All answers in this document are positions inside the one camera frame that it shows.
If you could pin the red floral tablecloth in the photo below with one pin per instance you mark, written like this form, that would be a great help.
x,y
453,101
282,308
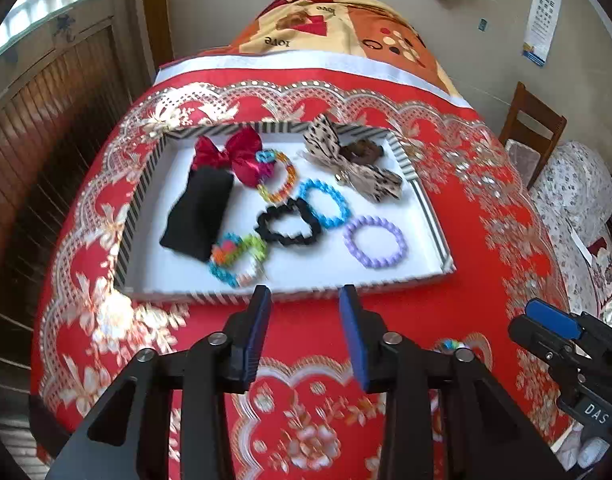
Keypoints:
x,y
451,262

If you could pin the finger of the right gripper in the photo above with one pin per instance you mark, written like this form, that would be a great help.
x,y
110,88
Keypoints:
x,y
553,319

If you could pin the orange patterned blanket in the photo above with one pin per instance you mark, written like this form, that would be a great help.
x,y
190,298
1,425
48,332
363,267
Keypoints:
x,y
365,28

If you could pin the dark red bow hairclip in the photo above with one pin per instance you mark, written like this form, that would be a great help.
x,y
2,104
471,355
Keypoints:
x,y
238,156

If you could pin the wall poster chart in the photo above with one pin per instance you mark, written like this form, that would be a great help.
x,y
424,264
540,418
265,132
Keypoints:
x,y
540,29

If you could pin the wooden chair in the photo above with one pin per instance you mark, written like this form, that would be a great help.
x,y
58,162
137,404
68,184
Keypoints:
x,y
530,133

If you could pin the brown scrunchie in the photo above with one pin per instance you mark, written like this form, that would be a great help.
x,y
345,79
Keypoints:
x,y
362,152

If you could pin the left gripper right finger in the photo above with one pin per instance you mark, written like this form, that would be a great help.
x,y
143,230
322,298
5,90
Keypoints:
x,y
364,331

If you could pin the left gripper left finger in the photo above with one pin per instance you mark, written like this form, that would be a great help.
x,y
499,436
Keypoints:
x,y
246,331

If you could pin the floral white bedding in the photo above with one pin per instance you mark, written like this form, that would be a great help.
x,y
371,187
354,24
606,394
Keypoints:
x,y
573,197

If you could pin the spotted cream bow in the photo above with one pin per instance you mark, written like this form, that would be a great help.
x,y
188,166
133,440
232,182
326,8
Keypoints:
x,y
325,150

